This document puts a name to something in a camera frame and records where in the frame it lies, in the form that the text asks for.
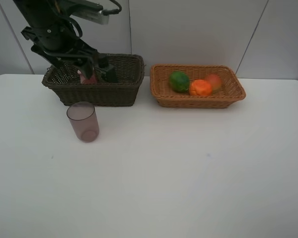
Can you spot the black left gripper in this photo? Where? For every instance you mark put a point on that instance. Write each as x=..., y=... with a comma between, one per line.
x=61, y=45

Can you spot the pink bottle white cap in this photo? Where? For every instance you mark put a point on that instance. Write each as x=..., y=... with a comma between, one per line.
x=84, y=80

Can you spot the black pump bottle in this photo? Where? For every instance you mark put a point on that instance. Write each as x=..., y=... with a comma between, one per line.
x=104, y=70

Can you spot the green lime fruit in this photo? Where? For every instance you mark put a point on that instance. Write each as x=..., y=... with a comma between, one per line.
x=179, y=82

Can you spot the orange tangerine fruit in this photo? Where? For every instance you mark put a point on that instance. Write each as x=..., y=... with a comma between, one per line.
x=200, y=88

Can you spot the red orange peach fruit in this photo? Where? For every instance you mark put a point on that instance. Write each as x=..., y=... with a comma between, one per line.
x=215, y=81

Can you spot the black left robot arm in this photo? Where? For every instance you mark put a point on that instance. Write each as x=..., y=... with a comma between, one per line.
x=41, y=13

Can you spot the dark brown wicker basket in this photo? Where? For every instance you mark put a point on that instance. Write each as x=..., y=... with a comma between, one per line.
x=130, y=70

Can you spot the translucent purple plastic cup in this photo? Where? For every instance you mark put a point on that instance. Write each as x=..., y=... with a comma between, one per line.
x=83, y=119

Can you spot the orange wicker basket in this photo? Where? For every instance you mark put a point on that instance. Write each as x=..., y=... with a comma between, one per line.
x=230, y=92

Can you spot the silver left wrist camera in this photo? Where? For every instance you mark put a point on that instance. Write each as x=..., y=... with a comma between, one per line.
x=84, y=9

